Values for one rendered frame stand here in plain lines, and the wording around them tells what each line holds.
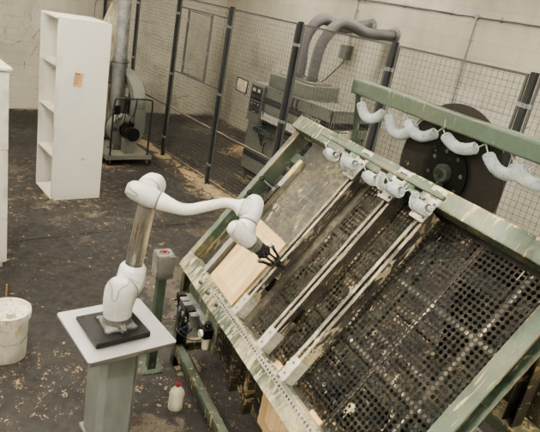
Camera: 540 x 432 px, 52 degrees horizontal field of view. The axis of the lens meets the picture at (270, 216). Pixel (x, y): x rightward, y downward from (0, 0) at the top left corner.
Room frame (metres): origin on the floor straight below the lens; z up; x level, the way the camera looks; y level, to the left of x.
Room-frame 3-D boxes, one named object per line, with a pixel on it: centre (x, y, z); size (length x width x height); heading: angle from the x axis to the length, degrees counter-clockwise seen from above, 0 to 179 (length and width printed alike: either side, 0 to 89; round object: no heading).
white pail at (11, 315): (3.17, 1.62, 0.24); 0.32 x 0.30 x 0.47; 41
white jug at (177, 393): (2.96, 0.38, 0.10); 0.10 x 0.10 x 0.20
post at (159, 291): (3.31, 0.64, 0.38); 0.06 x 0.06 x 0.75; 30
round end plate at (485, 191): (3.14, -0.93, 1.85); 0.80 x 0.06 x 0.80; 30
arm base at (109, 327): (2.62, 0.71, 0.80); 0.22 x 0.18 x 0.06; 37
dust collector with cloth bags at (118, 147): (8.28, 2.62, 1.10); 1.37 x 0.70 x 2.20; 41
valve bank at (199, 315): (2.97, 0.36, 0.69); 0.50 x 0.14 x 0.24; 30
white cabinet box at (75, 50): (6.37, 2.52, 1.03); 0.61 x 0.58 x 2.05; 41
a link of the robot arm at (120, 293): (2.65, 0.73, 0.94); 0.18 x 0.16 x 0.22; 0
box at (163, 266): (3.31, 0.64, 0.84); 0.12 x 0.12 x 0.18; 30
